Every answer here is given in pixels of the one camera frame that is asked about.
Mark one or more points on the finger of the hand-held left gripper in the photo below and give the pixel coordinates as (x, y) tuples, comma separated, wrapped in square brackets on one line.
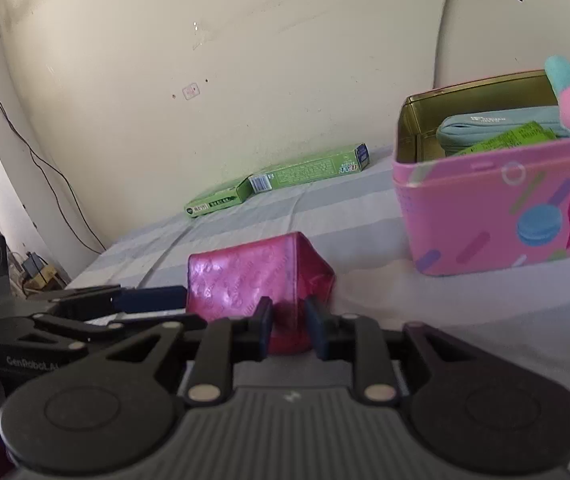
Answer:
[(155, 298), (80, 334)]

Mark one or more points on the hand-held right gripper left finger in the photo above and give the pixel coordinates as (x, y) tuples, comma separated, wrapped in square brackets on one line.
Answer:
[(265, 330)]

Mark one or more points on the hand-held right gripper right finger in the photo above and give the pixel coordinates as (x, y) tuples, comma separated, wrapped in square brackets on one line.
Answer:
[(315, 332)]

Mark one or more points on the shiny magenta pouch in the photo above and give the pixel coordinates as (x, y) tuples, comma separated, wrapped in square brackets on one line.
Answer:
[(245, 275)]

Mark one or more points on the slim green box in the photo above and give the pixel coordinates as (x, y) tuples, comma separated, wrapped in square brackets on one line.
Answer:
[(217, 200)]

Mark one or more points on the green box with blue flap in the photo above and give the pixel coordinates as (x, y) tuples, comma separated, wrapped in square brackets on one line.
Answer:
[(310, 167)]

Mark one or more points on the pink biscuit tin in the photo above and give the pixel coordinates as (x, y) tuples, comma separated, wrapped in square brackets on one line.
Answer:
[(475, 210)]

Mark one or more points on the light blue zip pouch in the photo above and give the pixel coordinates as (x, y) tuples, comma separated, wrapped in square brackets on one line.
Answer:
[(485, 122)]

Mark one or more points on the green plastic packet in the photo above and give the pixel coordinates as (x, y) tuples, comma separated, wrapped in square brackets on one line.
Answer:
[(510, 137)]

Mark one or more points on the black charger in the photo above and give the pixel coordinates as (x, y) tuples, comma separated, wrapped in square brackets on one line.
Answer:
[(34, 265)]

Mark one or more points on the striped bed sheet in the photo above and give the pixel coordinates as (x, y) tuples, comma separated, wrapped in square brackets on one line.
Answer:
[(415, 320)]

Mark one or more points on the small pink wall sticker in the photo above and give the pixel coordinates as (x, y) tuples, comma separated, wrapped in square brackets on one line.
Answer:
[(191, 91)]

